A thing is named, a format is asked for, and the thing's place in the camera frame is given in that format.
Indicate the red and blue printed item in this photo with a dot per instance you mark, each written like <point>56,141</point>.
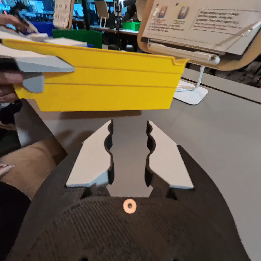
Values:
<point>6,169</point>

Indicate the grey desk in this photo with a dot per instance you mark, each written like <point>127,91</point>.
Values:
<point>204,142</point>

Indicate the yellow storage bin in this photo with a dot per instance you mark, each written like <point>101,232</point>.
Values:
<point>112,81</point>

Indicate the white mailer box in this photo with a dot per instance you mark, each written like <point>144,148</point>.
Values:
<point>67,42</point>

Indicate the black charger box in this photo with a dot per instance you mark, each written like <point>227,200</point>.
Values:
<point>129,48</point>

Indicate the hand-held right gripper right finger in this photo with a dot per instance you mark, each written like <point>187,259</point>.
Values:
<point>171,165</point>

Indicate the person's left hand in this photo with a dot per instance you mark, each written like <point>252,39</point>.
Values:
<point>9,81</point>

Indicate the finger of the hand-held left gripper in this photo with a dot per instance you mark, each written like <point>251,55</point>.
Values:
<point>12,33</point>
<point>40,61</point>

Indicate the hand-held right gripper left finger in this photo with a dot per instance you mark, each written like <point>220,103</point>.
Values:
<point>89,163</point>

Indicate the printed instruction sheet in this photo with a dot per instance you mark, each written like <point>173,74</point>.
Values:
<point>204,26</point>

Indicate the another person's forearm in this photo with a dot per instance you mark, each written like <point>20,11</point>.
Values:
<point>14,22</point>

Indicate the background blue storage bin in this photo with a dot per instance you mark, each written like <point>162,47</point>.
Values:
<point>42,28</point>

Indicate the green storage bin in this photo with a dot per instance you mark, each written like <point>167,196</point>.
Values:
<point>81,37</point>

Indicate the person's beige trousers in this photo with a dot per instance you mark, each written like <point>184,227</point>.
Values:
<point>30,163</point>

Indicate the black support pole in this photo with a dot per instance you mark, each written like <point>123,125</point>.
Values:
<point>86,14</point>

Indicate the small green bin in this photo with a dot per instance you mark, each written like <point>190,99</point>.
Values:
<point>131,26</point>

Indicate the instruction sheet on stand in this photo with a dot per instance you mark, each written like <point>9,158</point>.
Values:
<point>234,63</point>

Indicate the background document stand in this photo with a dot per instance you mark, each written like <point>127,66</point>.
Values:
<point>102,8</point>

